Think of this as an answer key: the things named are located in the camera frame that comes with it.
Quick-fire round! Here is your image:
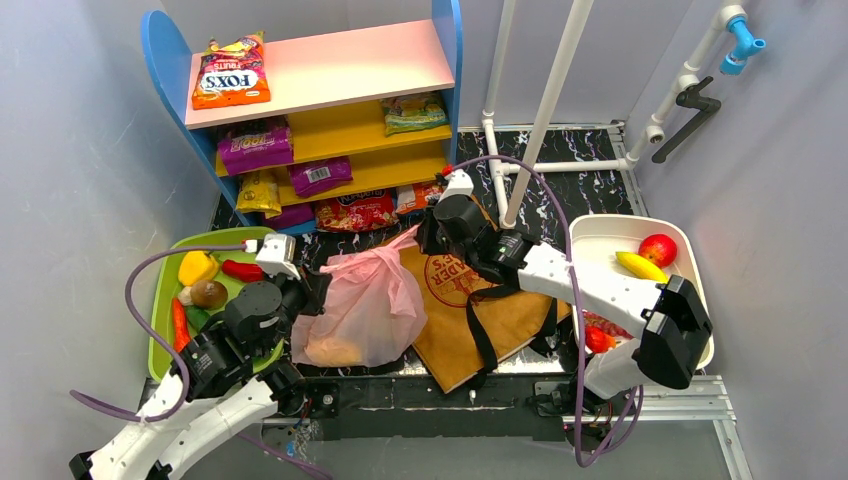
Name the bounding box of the pink plastic grocery bag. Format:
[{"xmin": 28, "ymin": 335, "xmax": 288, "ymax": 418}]
[{"xmin": 291, "ymin": 227, "xmax": 428, "ymax": 368}]

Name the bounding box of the brown Trader Joe's tote bag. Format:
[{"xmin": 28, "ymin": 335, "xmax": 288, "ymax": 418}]
[{"xmin": 384, "ymin": 227, "xmax": 571, "ymax": 394}]

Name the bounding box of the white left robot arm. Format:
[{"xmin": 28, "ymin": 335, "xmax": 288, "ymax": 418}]
[{"xmin": 69, "ymin": 269, "xmax": 332, "ymax": 479}]

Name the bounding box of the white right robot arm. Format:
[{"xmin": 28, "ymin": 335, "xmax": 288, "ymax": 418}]
[{"xmin": 416, "ymin": 195, "xmax": 713, "ymax": 399}]

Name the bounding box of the bottom magenta snack bag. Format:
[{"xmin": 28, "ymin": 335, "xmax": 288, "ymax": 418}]
[{"xmin": 263, "ymin": 203, "xmax": 315, "ymax": 230}]

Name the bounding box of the red Kopiko snack bag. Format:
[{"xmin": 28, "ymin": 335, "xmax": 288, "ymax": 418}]
[{"xmin": 314, "ymin": 189, "xmax": 399, "ymax": 233}]

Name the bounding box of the green yellow snack bag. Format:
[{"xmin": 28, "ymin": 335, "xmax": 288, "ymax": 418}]
[{"xmin": 379, "ymin": 92, "xmax": 449, "ymax": 136}]

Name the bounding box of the magenta Toor snack bag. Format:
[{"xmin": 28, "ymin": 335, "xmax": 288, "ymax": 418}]
[{"xmin": 216, "ymin": 116, "xmax": 294, "ymax": 176}]

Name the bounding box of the orange Fox's candy bag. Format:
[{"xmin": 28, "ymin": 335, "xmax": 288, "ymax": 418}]
[{"xmin": 191, "ymin": 30, "xmax": 271, "ymax": 110}]

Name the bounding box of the orange white snack packet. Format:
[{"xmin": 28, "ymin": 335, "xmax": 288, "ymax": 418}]
[{"xmin": 395, "ymin": 181, "xmax": 443, "ymax": 216}]

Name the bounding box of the red chili pepper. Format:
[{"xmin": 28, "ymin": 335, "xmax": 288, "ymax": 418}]
[{"xmin": 220, "ymin": 259, "xmax": 265, "ymax": 284}]

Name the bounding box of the brown mushroom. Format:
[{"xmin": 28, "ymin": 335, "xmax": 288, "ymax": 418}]
[{"xmin": 176, "ymin": 280, "xmax": 229, "ymax": 310}]

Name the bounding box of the green cucumber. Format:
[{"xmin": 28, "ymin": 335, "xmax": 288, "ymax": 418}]
[{"xmin": 183, "ymin": 305, "xmax": 211, "ymax": 333}]

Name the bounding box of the yellow bell pepper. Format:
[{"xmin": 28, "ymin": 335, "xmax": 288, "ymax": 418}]
[{"xmin": 177, "ymin": 250, "xmax": 220, "ymax": 287}]

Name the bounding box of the small magenta snack packet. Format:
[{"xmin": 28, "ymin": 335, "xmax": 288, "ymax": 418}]
[{"xmin": 287, "ymin": 156, "xmax": 353, "ymax": 198}]

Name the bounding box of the orange carrot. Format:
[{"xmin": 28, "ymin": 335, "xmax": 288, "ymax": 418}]
[{"xmin": 171, "ymin": 298, "xmax": 192, "ymax": 352}]

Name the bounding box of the blue pink yellow shelf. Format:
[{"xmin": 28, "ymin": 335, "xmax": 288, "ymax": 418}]
[{"xmin": 140, "ymin": 1, "xmax": 463, "ymax": 203}]

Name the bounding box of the green vegetable tray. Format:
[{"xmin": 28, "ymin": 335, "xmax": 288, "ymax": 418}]
[{"xmin": 148, "ymin": 227, "xmax": 285, "ymax": 382}]

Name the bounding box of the white fruit tray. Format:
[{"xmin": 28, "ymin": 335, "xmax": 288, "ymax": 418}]
[{"xmin": 570, "ymin": 214, "xmax": 707, "ymax": 339}]

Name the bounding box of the red grape bunch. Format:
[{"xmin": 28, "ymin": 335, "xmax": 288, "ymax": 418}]
[{"xmin": 584, "ymin": 311, "xmax": 632, "ymax": 339}]

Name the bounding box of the red strawberry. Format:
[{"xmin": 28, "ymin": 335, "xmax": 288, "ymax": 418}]
[{"xmin": 585, "ymin": 326, "xmax": 617, "ymax": 354}]

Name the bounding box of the yellow banana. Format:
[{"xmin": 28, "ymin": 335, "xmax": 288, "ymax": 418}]
[{"xmin": 616, "ymin": 251, "xmax": 669, "ymax": 284}]

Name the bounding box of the red apple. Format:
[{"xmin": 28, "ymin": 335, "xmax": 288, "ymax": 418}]
[{"xmin": 637, "ymin": 234, "xmax": 678, "ymax": 269}]

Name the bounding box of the blue pipe fitting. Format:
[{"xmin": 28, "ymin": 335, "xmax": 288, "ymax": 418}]
[{"xmin": 719, "ymin": 16, "xmax": 767, "ymax": 76}]

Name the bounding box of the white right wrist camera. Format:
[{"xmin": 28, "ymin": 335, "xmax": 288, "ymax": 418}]
[{"xmin": 436, "ymin": 165, "xmax": 474, "ymax": 200}]

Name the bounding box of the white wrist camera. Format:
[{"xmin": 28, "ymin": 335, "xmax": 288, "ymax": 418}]
[
  {"xmin": 436, "ymin": 165, "xmax": 474, "ymax": 200},
  {"xmin": 243, "ymin": 232, "xmax": 301, "ymax": 280}
]

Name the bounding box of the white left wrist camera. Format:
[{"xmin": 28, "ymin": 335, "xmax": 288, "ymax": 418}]
[{"xmin": 243, "ymin": 232, "xmax": 301, "ymax": 280}]

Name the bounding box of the white PVC pipe frame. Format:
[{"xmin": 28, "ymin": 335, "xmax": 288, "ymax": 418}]
[{"xmin": 489, "ymin": 1, "xmax": 754, "ymax": 228}]

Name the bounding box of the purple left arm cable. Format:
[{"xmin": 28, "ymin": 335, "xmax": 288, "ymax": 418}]
[{"xmin": 69, "ymin": 242, "xmax": 333, "ymax": 480}]

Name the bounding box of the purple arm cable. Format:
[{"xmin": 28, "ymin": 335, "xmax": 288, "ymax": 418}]
[
  {"xmin": 69, "ymin": 242, "xmax": 333, "ymax": 480},
  {"xmin": 440, "ymin": 154, "xmax": 645, "ymax": 469}
]

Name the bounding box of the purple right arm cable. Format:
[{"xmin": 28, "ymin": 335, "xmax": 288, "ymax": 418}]
[{"xmin": 440, "ymin": 154, "xmax": 645, "ymax": 469}]

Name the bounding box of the black wall lever handle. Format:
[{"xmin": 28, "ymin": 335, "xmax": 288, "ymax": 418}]
[{"xmin": 651, "ymin": 76, "xmax": 723, "ymax": 165}]

